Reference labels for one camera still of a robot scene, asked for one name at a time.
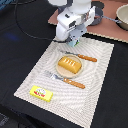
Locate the woven beige placemat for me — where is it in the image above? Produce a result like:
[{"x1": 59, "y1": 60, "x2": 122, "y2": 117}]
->
[{"x1": 14, "y1": 37, "x2": 114, "y2": 128}]

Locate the black cable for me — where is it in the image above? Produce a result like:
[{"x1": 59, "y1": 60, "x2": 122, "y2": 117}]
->
[{"x1": 13, "y1": 0, "x2": 68, "y2": 44}]

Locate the yellow butter box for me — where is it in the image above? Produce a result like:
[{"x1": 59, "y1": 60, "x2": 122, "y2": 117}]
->
[{"x1": 30, "y1": 86, "x2": 53, "y2": 102}]

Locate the beige round plate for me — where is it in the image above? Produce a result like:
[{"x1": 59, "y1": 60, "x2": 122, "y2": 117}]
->
[{"x1": 56, "y1": 55, "x2": 83, "y2": 78}]

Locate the black round lid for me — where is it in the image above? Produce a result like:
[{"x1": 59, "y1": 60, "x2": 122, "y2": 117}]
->
[{"x1": 91, "y1": 1, "x2": 104, "y2": 9}]

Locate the pink brown mat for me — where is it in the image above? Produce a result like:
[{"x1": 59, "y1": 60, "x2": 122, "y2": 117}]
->
[{"x1": 48, "y1": 0, "x2": 128, "y2": 41}]

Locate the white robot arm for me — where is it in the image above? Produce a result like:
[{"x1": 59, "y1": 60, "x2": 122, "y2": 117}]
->
[{"x1": 48, "y1": 0, "x2": 95, "y2": 43}]

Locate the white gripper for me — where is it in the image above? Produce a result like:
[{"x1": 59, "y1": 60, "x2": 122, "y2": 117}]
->
[{"x1": 56, "y1": 7, "x2": 95, "y2": 43}]

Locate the light blue toy cup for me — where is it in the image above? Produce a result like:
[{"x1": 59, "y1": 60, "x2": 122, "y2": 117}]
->
[{"x1": 68, "y1": 37, "x2": 80, "y2": 47}]

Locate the beige pan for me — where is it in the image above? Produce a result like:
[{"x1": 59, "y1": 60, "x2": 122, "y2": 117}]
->
[{"x1": 116, "y1": 4, "x2": 128, "y2": 30}]

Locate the knife with orange handle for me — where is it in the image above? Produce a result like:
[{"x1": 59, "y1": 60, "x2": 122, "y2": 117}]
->
[{"x1": 58, "y1": 49, "x2": 97, "y2": 62}]

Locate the orange toy bread loaf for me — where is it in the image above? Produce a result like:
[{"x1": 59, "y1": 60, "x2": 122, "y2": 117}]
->
[{"x1": 58, "y1": 56, "x2": 82, "y2": 74}]

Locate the fork with orange handle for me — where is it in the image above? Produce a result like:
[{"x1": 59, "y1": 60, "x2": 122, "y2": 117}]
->
[{"x1": 44, "y1": 71, "x2": 85, "y2": 89}]

